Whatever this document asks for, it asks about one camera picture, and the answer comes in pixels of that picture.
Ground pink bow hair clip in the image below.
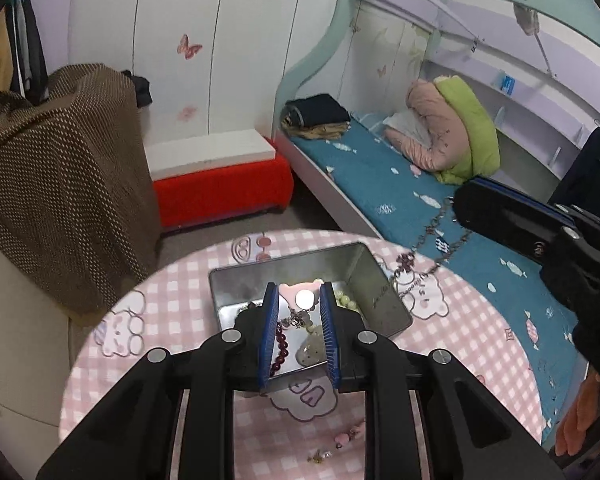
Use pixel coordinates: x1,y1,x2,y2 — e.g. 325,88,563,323
334,420,365,450

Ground small pearl stud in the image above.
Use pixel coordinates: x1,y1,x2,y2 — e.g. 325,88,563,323
308,450,332,464

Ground dark red bead bracelet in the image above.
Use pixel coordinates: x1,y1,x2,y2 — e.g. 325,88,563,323
270,320,290,378

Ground pale green jade pendant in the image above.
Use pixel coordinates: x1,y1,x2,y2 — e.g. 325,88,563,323
296,325,326,367

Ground cream bead bracelet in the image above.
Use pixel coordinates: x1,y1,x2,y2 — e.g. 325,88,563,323
331,288,364,316

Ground grey metal tin box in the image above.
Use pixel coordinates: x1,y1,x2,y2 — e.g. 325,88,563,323
209,242,413,392

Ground pearl earring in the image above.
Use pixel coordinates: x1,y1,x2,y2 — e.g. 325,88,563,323
294,288,315,310

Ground person right hand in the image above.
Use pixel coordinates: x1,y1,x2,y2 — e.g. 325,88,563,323
554,368,600,456

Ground black hanging garment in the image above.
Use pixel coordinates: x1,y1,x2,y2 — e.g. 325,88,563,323
550,128,600,216

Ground pink checked bear tablecloth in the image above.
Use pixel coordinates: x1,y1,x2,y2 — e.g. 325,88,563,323
59,228,546,480

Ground green pink folded quilt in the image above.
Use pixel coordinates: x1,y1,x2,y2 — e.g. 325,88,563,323
382,76,501,185

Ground teal candy print mattress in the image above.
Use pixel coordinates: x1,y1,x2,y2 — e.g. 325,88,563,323
279,122,586,442

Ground blue box on shelf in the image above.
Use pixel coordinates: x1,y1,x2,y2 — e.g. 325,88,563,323
493,72,516,96

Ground white pillow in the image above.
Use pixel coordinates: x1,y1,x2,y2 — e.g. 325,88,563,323
382,108,431,148

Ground brown dotted cloth cover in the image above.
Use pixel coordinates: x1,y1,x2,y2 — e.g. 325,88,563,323
0,64,161,321

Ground red storage ottoman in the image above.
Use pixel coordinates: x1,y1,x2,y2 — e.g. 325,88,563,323
154,154,294,231

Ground folded dark clothes stack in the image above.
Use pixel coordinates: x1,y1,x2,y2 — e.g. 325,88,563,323
280,93,351,140

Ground black cloth on cover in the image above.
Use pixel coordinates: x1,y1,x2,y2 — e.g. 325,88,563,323
122,70,152,108

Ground hanging clothes row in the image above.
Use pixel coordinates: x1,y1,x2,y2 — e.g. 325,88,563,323
0,0,48,105

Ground white wardrobe doors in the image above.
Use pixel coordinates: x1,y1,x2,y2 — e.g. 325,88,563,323
69,0,336,145

